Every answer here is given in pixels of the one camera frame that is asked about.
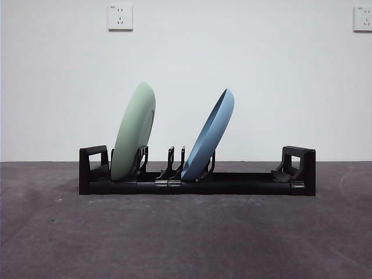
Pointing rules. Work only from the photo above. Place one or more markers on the blue round plate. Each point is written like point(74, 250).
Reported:
point(209, 139)

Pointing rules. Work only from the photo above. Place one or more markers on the green round plate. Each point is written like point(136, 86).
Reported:
point(130, 130)

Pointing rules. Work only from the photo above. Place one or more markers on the black plastic plate rack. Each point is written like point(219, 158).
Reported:
point(247, 186)

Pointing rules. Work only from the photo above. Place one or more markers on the white wall socket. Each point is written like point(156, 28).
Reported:
point(120, 17)
point(363, 19)

